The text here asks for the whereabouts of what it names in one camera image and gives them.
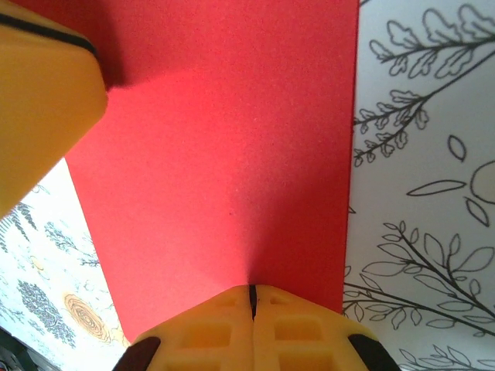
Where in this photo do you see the red square paper sheet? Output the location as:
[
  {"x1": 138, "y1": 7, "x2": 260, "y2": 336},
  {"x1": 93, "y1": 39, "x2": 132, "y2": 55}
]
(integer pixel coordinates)
[{"x1": 7, "y1": 0, "x2": 361, "y2": 344}]

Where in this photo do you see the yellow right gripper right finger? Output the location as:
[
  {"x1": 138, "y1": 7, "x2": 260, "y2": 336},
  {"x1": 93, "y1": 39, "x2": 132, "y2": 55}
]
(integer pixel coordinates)
[{"x1": 253, "y1": 284, "x2": 398, "y2": 371}]

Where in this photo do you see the floral patterned table cover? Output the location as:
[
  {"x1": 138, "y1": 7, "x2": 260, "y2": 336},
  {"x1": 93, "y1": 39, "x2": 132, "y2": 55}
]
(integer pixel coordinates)
[{"x1": 0, "y1": 0, "x2": 495, "y2": 371}]

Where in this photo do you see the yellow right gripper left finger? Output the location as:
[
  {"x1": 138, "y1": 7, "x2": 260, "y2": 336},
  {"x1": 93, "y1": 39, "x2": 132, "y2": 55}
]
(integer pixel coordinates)
[{"x1": 115, "y1": 284, "x2": 255, "y2": 371}]

